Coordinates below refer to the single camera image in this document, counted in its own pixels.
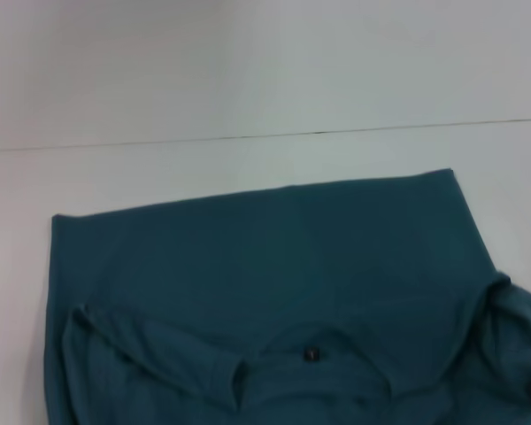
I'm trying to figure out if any teal t-shirt with FREE print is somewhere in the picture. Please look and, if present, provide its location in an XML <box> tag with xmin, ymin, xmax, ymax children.
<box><xmin>43</xmin><ymin>166</ymin><xmax>531</xmax><ymax>425</ymax></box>

